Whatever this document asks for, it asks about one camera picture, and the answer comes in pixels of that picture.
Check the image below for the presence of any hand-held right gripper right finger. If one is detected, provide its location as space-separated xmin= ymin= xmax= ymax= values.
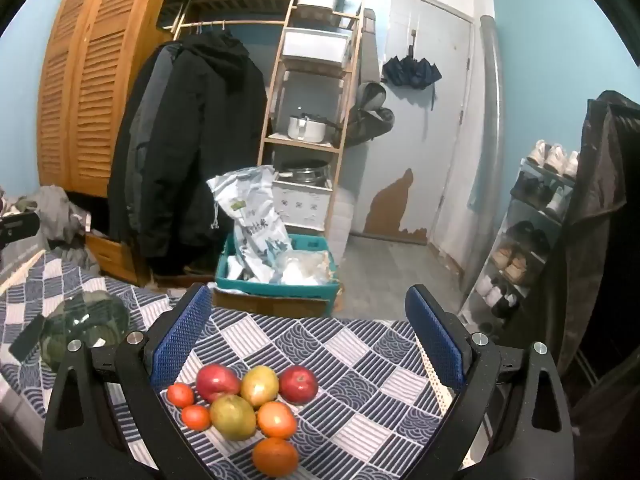
xmin=405 ymin=284 xmax=576 ymax=480

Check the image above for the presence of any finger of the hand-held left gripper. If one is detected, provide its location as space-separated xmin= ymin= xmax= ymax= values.
xmin=0 ymin=211 xmax=41 ymax=253
xmin=10 ymin=316 xmax=48 ymax=362

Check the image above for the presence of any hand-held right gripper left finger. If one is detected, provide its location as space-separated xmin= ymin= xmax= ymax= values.
xmin=42 ymin=282 xmax=216 ymax=480

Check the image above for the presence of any red apple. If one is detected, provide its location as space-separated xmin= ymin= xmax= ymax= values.
xmin=278 ymin=366 xmax=319 ymax=405
xmin=196 ymin=365 xmax=242 ymax=403

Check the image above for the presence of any small tangerine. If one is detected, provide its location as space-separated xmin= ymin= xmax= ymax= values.
xmin=181 ymin=405 xmax=212 ymax=432
xmin=166 ymin=383 xmax=195 ymax=409

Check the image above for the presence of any green glass plate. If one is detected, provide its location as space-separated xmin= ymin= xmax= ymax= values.
xmin=40 ymin=291 xmax=132 ymax=373

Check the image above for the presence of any yellow green mango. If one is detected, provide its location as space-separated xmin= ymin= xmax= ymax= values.
xmin=241 ymin=366 xmax=280 ymax=408
xmin=210 ymin=395 xmax=257 ymax=442

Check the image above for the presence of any orange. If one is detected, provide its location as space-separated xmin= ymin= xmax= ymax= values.
xmin=252 ymin=437 xmax=299 ymax=478
xmin=257 ymin=401 xmax=298 ymax=439

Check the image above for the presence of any grey clothes pile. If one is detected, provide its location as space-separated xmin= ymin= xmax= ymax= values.
xmin=27 ymin=185 xmax=101 ymax=271

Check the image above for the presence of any blue white patterned tablecloth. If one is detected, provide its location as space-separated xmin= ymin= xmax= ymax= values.
xmin=0 ymin=247 xmax=481 ymax=480

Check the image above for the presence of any plain cardboard box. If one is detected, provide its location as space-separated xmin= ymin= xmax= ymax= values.
xmin=212 ymin=285 xmax=343 ymax=318

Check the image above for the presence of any black jacket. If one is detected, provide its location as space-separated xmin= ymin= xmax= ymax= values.
xmin=107 ymin=42 xmax=171 ymax=241

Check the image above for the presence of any clear plastic bag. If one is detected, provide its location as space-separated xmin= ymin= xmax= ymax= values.
xmin=275 ymin=252 xmax=337 ymax=287

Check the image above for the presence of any white printed rice bag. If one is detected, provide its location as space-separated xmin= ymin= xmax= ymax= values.
xmin=207 ymin=165 xmax=293 ymax=283

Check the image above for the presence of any metal shoe rack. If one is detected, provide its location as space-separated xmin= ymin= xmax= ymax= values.
xmin=460 ymin=157 xmax=581 ymax=336

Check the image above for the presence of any grey jacket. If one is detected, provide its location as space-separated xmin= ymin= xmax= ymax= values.
xmin=125 ymin=45 xmax=176 ymax=221

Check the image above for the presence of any wooden louvered wardrobe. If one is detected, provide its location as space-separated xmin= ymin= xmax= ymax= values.
xmin=37 ymin=0 xmax=182 ymax=286

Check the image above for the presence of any white patterned box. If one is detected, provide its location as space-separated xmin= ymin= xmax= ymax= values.
xmin=272 ymin=185 xmax=333 ymax=233

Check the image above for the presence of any white door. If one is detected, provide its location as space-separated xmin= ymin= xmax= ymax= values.
xmin=385 ymin=0 xmax=473 ymax=248

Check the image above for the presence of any dark fabric wardrobe cover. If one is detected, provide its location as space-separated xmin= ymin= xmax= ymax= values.
xmin=545 ymin=90 xmax=640 ymax=480

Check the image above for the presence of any steel pot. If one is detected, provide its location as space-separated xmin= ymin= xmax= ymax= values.
xmin=276 ymin=160 xmax=331 ymax=188

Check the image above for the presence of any black hooded coat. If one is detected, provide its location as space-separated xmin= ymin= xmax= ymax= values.
xmin=140 ymin=30 xmax=268 ymax=277

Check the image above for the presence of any shoe rack with shoes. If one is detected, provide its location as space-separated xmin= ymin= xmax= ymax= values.
xmin=475 ymin=140 xmax=581 ymax=318

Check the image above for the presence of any dark olive hanging bag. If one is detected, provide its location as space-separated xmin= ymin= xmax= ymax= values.
xmin=345 ymin=107 xmax=396 ymax=148

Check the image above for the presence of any white pot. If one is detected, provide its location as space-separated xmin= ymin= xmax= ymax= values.
xmin=287 ymin=114 xmax=328 ymax=142

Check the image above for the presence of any grey hanging bag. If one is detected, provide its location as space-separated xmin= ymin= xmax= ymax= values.
xmin=357 ymin=82 xmax=388 ymax=111

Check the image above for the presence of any wooden shelf rack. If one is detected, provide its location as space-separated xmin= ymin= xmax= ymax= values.
xmin=172 ymin=0 xmax=363 ymax=241

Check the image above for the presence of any folded navy umbrella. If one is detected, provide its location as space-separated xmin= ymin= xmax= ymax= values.
xmin=382 ymin=55 xmax=443 ymax=92

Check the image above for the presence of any grey folded board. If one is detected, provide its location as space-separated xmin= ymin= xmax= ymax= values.
xmin=361 ymin=9 xmax=377 ymax=86

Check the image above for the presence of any large white storage bin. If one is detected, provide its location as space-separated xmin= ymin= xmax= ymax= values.
xmin=281 ymin=27 xmax=353 ymax=67

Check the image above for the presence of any silver duct pipe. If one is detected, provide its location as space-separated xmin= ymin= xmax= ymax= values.
xmin=465 ymin=15 xmax=503 ymax=311

